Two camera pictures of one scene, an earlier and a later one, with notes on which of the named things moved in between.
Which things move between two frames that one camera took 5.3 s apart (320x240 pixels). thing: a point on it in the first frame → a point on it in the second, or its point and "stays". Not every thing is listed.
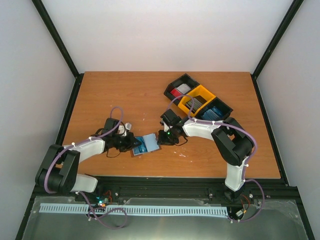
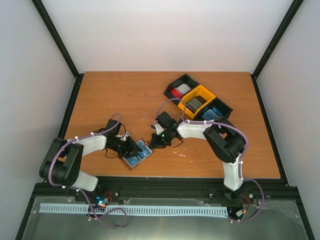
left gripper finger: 135,142 → 136,149
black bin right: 216,110 stays
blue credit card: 141,149 → 133,160
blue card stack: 213,114 stays
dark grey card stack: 198,101 stays
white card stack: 183,88 stays
